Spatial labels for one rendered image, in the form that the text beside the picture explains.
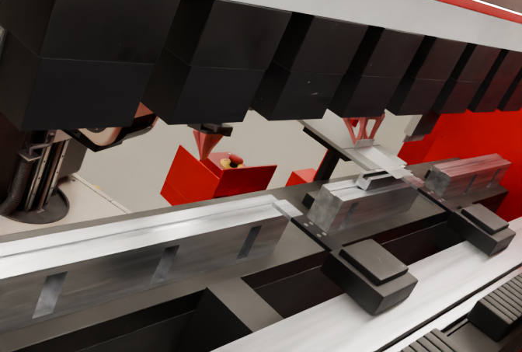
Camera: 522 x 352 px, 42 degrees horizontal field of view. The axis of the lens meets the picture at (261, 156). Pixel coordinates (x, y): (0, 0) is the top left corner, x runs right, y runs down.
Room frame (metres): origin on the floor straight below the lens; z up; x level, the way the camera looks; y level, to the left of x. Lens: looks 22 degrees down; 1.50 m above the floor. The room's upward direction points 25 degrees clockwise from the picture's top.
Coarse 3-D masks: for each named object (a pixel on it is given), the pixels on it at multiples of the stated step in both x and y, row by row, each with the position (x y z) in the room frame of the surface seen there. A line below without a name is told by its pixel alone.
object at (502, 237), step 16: (432, 192) 1.44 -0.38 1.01; (448, 208) 1.39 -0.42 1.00; (464, 208) 1.35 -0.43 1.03; (480, 208) 1.39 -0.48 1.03; (448, 224) 1.34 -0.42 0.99; (464, 224) 1.32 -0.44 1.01; (480, 224) 1.32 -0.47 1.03; (496, 224) 1.34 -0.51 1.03; (480, 240) 1.30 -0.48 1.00; (496, 240) 1.29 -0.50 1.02
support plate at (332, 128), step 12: (300, 120) 1.54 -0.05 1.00; (312, 120) 1.57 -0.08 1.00; (324, 120) 1.61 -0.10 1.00; (336, 120) 1.65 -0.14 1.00; (324, 132) 1.52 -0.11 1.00; (336, 132) 1.56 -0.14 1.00; (348, 132) 1.60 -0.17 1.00; (336, 144) 1.48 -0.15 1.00; (348, 144) 1.52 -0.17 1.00; (348, 156) 1.46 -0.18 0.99; (360, 156) 1.47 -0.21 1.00; (396, 156) 1.59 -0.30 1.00; (372, 168) 1.43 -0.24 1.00
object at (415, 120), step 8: (432, 112) 1.48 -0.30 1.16; (416, 120) 1.45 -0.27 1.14; (424, 120) 1.47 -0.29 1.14; (432, 120) 1.50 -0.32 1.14; (408, 128) 1.45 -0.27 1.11; (416, 128) 1.45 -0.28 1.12; (424, 128) 1.49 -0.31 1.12; (432, 128) 1.52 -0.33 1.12; (408, 136) 1.46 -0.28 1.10; (416, 136) 1.50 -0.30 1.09
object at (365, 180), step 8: (360, 176) 1.38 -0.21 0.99; (368, 176) 1.40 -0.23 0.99; (376, 176) 1.39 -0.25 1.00; (384, 176) 1.42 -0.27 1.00; (392, 176) 1.45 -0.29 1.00; (360, 184) 1.37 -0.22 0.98; (368, 184) 1.37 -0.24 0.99; (376, 184) 1.40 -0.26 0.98; (384, 184) 1.43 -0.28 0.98; (392, 184) 1.47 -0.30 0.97
